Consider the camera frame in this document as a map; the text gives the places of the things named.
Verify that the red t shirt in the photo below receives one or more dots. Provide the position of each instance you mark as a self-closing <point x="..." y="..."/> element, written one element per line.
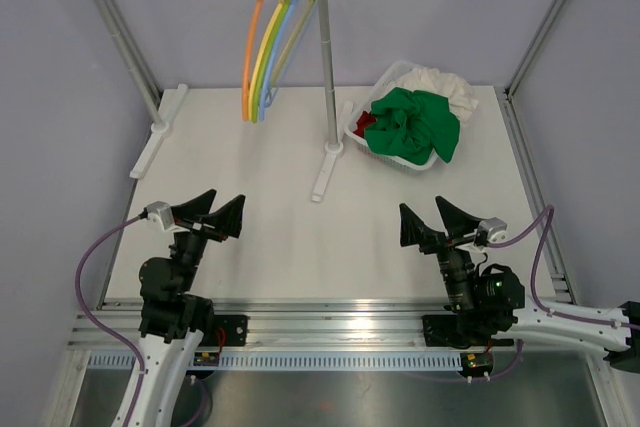
<point x="365" y="120"/>

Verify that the white plastic basket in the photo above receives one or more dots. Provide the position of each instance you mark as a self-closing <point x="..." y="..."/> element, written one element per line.
<point x="383" y="86"/>

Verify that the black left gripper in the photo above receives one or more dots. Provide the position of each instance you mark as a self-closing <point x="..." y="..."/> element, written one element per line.
<point x="225" y="220"/>

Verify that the lime green hanger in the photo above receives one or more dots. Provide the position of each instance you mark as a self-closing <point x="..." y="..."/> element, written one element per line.
<point x="274" y="37"/>

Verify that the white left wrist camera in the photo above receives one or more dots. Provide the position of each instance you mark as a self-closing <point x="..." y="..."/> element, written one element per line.
<point x="159" y="216"/>

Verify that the orange hanger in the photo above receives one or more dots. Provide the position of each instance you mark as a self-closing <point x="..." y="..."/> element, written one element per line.
<point x="246" y="81"/>

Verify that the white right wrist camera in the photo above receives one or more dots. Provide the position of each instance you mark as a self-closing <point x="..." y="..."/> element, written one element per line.
<point x="489" y="231"/>

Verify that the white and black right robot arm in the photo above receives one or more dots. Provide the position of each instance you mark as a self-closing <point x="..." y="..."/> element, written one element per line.
<point x="487" y="305"/>

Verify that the aluminium corner post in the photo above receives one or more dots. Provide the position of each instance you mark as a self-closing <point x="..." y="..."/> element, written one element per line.
<point x="543" y="31"/>

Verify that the white slotted cable duct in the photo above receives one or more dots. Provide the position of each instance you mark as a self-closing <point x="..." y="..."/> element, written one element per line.
<point x="331" y="361"/>

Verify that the silver clothes rack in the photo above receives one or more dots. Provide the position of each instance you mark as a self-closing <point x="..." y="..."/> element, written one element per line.
<point x="163" y="109"/>

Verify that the green t shirt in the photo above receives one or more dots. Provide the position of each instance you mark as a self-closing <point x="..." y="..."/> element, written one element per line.
<point x="412" y="124"/>

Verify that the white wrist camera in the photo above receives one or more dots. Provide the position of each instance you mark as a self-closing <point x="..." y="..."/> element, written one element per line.
<point x="159" y="216"/>
<point x="489" y="231"/>

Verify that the light blue plastic hanger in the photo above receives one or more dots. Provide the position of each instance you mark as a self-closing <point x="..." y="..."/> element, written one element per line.
<point x="285" y="37"/>

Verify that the beige t shirt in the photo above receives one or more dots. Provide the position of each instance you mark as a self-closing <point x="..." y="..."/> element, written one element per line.
<point x="460" y="94"/>

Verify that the yellow hanger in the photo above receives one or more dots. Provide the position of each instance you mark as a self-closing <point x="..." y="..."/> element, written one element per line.
<point x="274" y="50"/>

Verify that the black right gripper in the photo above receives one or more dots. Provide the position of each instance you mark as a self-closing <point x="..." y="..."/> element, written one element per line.
<point x="414" y="231"/>

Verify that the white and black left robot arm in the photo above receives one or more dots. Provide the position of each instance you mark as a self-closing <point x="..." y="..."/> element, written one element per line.
<point x="174" y="321"/>

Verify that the aluminium frame rail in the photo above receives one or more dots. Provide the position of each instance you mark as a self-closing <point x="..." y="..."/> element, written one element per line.
<point x="366" y="325"/>

